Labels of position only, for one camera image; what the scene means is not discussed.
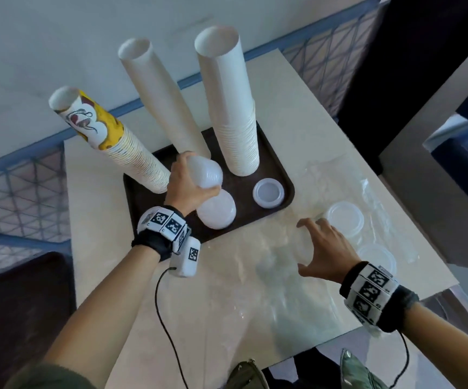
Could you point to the person's right thumb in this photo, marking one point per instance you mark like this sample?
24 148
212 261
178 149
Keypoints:
307 270

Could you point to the left wristband with markers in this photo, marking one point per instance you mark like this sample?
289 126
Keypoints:
163 226

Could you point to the wide stack of white cups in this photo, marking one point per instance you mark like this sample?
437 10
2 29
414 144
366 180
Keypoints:
232 109

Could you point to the clear lid in bag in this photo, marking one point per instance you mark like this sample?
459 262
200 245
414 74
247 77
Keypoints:
344 217
378 258

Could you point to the narrow stack of white cups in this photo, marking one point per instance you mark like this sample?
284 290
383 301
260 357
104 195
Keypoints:
165 101

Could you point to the right wristband with markers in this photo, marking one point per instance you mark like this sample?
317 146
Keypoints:
374 291

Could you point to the dark brown tray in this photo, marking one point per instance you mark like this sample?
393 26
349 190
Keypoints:
242 186

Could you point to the white ringed plastic lid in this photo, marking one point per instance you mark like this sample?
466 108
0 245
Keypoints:
268 193

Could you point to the person's left thumb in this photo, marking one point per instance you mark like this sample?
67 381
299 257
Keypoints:
209 195

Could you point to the stack of yellow printed cups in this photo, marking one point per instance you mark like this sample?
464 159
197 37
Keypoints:
114 139

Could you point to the blue metal mesh railing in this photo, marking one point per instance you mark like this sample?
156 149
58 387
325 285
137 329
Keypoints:
15 198

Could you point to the translucent plastic dome lid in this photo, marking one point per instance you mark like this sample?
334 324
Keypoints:
207 172

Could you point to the translucent plastic flat lid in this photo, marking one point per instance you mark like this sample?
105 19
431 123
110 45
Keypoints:
217 210

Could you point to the wristband with markers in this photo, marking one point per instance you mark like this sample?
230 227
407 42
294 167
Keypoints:
163 226
374 291

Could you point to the clear plastic bag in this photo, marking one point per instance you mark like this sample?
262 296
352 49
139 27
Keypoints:
286 287

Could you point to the person's right hand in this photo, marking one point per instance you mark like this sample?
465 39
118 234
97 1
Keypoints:
331 251

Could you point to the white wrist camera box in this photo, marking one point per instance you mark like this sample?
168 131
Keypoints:
186 257

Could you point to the person's left forearm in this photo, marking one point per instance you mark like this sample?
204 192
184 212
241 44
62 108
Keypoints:
96 315

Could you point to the dark brown chair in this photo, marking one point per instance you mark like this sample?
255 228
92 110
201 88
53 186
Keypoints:
15 315

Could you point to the blue seat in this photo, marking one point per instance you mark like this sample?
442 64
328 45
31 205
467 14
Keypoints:
467 157

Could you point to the person's left hand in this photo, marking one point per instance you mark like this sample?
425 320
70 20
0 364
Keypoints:
183 186

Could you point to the person's right forearm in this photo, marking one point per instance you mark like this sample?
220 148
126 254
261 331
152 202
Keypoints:
449 340

